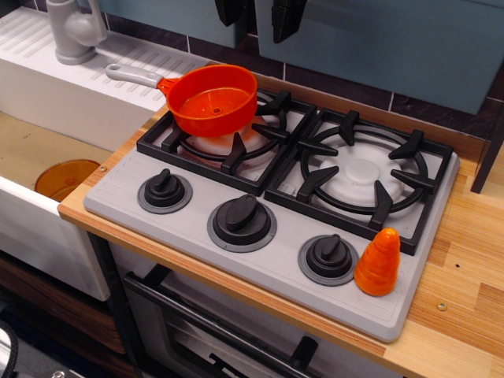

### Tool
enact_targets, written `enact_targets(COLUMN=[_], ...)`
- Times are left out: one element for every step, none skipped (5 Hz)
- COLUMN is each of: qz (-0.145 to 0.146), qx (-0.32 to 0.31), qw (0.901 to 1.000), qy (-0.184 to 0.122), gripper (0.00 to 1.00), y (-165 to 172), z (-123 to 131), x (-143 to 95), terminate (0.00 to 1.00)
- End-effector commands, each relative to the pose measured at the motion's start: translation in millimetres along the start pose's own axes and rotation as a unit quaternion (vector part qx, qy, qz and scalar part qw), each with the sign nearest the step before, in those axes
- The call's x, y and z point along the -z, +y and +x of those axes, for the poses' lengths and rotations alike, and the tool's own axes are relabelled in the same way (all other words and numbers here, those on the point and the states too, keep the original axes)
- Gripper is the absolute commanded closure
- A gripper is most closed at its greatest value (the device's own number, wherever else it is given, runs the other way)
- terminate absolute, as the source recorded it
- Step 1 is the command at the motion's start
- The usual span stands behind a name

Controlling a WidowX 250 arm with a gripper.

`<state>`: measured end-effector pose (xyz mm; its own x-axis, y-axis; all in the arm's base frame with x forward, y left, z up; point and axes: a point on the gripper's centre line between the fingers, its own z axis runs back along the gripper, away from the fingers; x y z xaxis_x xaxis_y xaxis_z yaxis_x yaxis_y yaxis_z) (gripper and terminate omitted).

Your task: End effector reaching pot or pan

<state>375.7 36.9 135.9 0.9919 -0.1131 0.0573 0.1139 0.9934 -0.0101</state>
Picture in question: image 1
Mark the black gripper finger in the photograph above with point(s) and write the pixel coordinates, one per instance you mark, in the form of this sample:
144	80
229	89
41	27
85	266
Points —
230	11
286	18

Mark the black oven door handle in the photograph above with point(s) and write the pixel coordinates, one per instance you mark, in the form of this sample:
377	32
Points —
295	366

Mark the black left stove knob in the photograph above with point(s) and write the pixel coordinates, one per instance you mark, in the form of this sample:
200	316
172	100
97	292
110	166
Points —
164	193

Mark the black right burner grate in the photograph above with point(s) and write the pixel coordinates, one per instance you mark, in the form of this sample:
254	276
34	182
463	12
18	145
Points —
425	166

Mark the black stove knob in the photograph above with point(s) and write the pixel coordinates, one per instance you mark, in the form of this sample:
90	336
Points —
242	225
164	193
328	260

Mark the white right burner disc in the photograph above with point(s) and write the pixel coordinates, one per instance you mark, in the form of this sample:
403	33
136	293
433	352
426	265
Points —
360	166

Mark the orange pot with grey handle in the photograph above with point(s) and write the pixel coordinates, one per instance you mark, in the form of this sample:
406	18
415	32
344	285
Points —
207	102

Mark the black left burner grate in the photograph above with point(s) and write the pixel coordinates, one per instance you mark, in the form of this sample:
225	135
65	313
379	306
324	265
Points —
164	139

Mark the toy oven door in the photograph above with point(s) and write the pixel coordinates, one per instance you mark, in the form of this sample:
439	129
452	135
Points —
190	351

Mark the black burner grate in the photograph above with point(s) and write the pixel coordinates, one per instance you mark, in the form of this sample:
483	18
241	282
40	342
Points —
164	139
425	166

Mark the orange plastic carrot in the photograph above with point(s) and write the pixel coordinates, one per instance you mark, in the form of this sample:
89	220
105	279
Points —
376	272

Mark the grey toy stove top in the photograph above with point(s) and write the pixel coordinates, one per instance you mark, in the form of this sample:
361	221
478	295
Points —
273	267

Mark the grey toy faucet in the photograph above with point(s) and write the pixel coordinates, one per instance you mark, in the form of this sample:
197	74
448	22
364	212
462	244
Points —
76	34

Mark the white toy sink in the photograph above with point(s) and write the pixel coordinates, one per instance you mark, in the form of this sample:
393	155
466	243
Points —
52	113

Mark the white left burner disc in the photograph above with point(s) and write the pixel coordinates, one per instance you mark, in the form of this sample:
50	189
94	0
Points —
222	145

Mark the black right stove knob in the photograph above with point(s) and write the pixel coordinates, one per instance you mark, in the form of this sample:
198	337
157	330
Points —
328	260

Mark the black middle stove knob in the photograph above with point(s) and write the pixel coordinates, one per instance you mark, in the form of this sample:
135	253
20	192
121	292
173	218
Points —
242	225

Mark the white burner disc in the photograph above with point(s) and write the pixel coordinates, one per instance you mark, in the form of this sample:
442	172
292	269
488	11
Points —
360	166
222	145

